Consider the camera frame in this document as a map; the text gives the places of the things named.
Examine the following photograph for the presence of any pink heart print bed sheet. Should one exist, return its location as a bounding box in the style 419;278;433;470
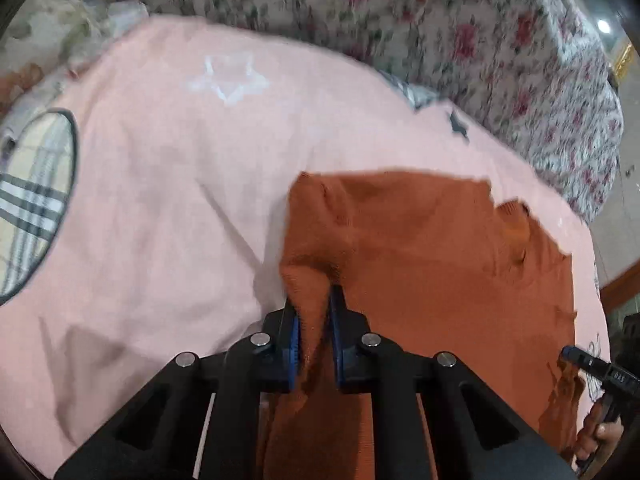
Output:
0;14;613;478

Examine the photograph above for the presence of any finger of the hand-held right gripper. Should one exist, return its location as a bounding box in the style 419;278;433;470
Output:
560;345;607;378

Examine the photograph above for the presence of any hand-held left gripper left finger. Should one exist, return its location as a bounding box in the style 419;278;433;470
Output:
54;296;301;480

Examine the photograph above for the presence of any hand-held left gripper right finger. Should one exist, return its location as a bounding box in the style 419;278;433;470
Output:
327;284;578;480

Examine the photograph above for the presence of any person's right hand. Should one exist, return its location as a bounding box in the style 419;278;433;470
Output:
575;407;625;461

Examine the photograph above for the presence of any orange knit garment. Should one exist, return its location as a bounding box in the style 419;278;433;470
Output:
260;170;586;480

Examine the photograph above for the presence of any gold picture frame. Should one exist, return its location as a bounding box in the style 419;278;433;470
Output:
612;42;637;81

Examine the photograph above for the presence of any floral ruffled pillow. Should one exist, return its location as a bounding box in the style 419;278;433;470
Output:
0;0;146;111

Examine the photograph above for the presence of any red floral quilt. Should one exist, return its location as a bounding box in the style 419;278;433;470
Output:
62;0;623;223

